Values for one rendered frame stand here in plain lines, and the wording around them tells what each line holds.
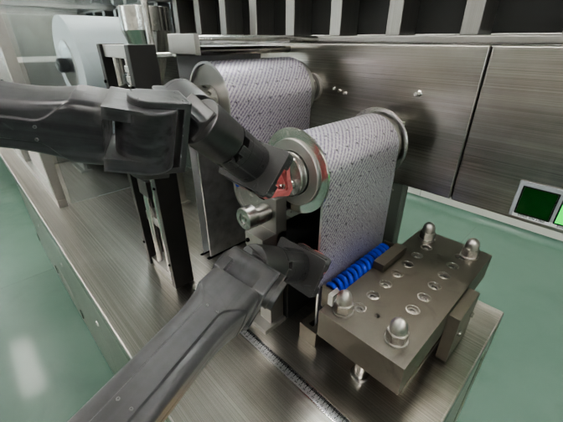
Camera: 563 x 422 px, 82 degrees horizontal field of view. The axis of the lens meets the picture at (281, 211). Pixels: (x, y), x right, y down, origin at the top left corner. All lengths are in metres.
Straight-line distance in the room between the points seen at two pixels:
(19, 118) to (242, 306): 0.26
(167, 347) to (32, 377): 1.85
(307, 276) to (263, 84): 0.40
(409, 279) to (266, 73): 0.51
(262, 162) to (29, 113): 0.24
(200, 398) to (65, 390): 1.38
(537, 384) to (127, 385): 1.98
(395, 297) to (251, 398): 0.31
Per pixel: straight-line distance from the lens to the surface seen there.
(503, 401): 1.97
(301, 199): 0.55
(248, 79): 0.70
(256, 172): 0.42
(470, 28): 0.75
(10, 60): 1.32
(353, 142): 0.58
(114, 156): 0.36
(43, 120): 0.35
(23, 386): 2.12
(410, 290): 0.67
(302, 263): 0.51
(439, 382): 0.72
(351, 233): 0.65
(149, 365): 0.30
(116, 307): 0.87
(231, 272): 0.39
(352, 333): 0.57
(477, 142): 0.74
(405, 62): 0.79
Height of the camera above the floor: 1.45
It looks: 28 degrees down
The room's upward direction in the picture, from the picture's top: straight up
